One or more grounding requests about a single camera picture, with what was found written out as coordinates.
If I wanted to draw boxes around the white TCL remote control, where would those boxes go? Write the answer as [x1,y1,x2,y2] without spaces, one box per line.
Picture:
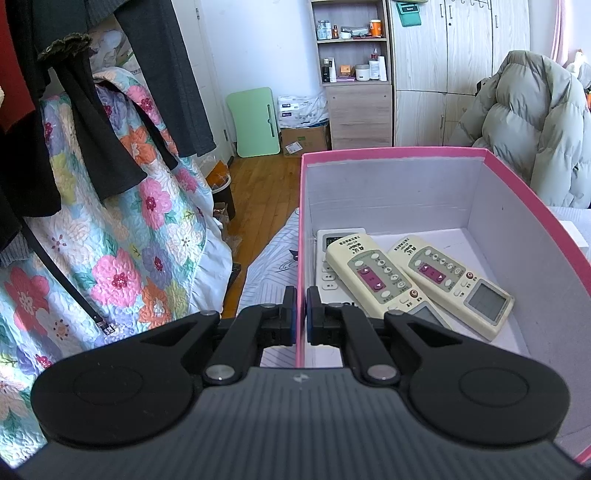
[315,228,366,305]

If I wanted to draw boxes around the long cream remote control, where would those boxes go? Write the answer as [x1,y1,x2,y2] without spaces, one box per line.
[325,233,452,330]

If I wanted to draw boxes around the cream remote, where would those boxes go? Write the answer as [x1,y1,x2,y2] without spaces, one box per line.
[388,235,515,341]

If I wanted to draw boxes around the pink storage box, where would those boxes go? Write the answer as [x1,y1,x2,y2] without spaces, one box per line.
[297,147,590,462]

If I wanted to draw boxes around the small trash bin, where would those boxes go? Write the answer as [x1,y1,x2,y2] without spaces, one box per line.
[206,161,235,220]

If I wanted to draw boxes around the floral quilt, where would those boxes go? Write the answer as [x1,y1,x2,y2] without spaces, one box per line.
[1,67,231,466]

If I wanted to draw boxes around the cardboard box on floor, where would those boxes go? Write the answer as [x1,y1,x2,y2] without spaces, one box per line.
[280,125,329,158]

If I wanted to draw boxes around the green folding table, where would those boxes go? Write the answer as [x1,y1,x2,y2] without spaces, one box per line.
[226,87,280,158]

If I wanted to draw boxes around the white printed packages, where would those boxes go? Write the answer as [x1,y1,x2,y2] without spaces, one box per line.
[277,92,329,129]

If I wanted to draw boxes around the white jar on shelf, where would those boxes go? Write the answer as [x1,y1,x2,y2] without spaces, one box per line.
[355,64,370,82]

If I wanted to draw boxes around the light wood wardrobe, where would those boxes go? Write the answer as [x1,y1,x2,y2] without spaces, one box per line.
[389,0,531,146]

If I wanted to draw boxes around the wooden open shelf unit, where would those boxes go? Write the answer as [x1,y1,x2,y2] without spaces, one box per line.
[308,1,394,150]

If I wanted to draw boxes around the grey puffer jacket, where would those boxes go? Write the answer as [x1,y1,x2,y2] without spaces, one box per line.
[448,50,590,209]

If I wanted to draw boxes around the orange bottle on shelf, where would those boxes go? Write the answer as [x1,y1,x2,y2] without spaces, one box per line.
[369,19,382,38]

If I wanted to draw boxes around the teal hanging organizer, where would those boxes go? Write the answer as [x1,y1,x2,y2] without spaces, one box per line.
[396,1,422,27]

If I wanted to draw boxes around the pink curtain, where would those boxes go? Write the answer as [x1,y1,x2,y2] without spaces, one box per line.
[550,0,571,65]

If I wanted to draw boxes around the hanging dark clothes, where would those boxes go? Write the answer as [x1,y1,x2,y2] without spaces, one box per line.
[1,1,215,247]

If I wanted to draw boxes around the black belt strap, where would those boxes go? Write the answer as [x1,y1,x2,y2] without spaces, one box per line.
[18,218,116,335]

